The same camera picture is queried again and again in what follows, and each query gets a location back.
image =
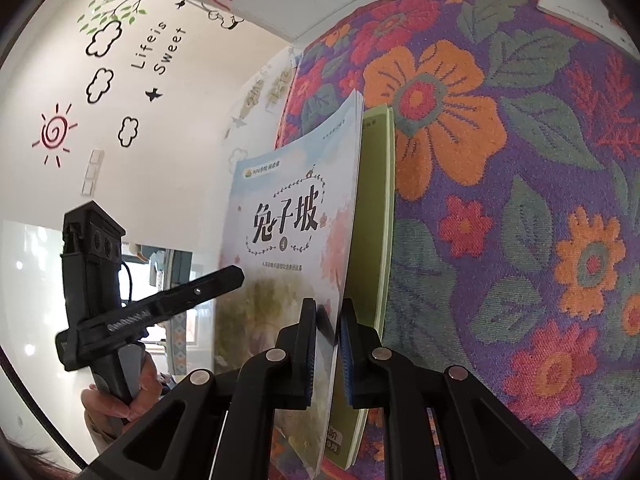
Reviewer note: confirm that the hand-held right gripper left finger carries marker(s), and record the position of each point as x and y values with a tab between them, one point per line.
310	350

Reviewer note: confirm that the light green book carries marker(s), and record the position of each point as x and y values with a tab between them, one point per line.
372	210

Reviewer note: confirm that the black outline cloud sticker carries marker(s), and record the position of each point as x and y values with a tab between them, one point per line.
102	39

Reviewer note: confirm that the floral blanket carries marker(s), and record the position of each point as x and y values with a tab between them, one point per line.
500	210

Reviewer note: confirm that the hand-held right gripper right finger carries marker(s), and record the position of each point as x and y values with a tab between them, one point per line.
345	355

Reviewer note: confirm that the person's dark hair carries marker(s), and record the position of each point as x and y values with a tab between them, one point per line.
25	462

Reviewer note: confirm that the person's left hand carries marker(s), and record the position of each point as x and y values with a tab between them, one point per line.
115	410

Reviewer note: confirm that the plain white book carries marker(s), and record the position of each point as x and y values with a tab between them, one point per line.
575	5

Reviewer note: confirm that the pale blue book pink tree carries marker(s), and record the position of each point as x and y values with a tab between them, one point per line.
280	185

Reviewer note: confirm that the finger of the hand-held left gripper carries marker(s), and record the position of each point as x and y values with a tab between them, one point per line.
205	287

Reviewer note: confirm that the red sun wall sticker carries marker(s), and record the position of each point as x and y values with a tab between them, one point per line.
54	132

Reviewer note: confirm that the white wall switches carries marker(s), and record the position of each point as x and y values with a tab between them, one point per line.
91	172

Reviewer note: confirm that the pale gold flower decal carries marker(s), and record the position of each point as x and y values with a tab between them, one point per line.
277	85

